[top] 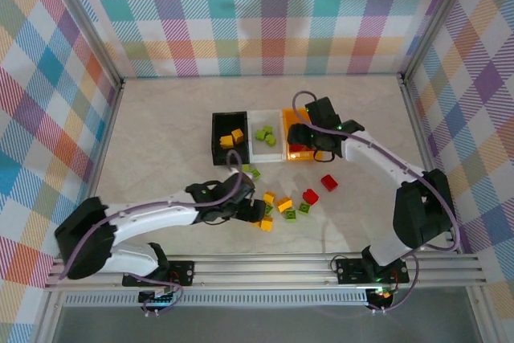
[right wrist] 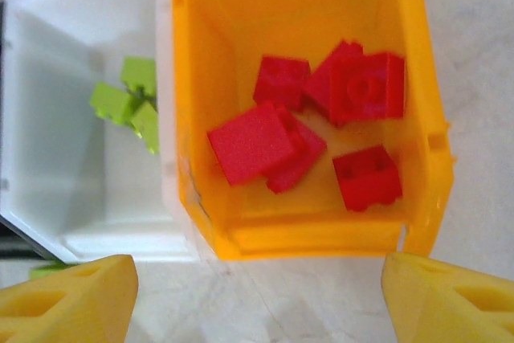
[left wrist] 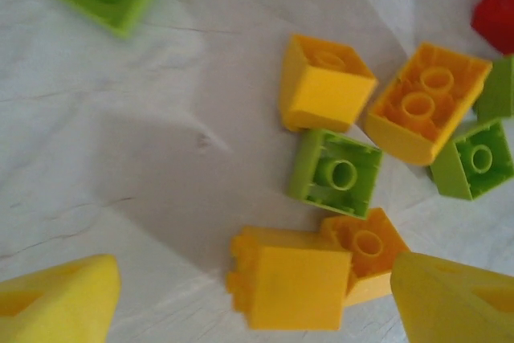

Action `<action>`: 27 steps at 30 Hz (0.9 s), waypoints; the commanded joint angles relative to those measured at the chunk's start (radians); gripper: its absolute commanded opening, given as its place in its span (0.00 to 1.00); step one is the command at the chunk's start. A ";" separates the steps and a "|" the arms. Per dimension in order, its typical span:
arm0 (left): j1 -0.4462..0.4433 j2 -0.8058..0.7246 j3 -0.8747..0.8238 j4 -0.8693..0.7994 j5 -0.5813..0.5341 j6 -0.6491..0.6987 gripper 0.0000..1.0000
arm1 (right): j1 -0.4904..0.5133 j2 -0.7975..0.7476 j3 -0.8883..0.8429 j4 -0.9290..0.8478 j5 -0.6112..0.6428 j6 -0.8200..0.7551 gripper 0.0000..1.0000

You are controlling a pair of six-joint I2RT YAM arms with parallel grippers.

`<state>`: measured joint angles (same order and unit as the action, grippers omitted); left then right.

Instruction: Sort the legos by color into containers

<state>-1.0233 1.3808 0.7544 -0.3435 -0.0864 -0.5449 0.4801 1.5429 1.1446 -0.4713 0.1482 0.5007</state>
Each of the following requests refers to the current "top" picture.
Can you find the aluminium upright frame post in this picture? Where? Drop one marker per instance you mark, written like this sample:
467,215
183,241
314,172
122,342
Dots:
84,17
438,17

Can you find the black plastic container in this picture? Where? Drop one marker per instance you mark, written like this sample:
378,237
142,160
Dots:
215,138

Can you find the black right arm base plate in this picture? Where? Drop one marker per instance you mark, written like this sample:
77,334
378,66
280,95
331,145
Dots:
349,272

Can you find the left controller circuit board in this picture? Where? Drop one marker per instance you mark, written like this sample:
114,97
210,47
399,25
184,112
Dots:
156,299

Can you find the red rounded lego brick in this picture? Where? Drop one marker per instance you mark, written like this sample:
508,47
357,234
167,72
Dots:
296,148

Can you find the green flat lego plate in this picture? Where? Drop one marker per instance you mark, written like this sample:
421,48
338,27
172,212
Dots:
291,215

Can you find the white translucent plastic container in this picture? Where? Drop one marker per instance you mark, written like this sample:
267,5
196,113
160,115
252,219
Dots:
261,154

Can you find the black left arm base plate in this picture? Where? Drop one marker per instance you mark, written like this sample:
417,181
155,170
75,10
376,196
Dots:
182,272

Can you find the orange plastic container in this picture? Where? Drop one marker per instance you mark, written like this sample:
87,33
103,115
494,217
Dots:
287,134

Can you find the right controller circuit board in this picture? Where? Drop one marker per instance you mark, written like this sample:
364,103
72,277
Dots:
381,295

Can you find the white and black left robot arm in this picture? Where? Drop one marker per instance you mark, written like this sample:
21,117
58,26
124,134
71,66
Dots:
152,214

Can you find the aluminium table edge bar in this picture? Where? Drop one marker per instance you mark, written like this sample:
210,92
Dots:
421,126
109,126

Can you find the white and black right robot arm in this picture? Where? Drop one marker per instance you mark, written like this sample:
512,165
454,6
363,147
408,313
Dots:
381,158

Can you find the aluminium mounting rail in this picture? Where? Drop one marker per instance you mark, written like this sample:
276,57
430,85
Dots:
261,268

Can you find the controller circuit board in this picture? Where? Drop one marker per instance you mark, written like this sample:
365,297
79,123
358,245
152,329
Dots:
381,295
156,299

